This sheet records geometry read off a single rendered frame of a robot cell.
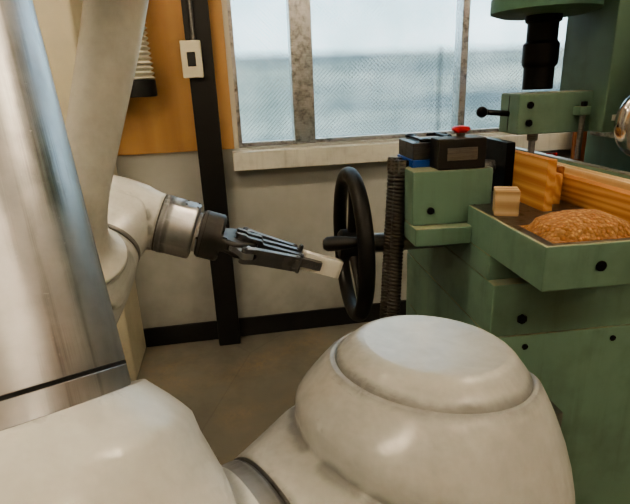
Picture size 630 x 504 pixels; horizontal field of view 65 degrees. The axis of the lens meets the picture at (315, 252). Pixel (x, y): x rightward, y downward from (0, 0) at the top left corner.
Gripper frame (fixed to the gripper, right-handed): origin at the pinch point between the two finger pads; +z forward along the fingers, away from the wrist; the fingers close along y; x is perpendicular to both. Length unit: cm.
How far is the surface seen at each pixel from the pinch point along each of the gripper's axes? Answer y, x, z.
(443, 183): 0.0, -18.3, 15.2
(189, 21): 125, -39, -45
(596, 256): -23.0, -16.8, 27.6
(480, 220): -4.7, -14.9, 21.1
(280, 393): 86, 79, 22
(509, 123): 10.6, -31.3, 27.5
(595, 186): -9.1, -25.1, 33.9
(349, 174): 8.1, -14.6, 1.8
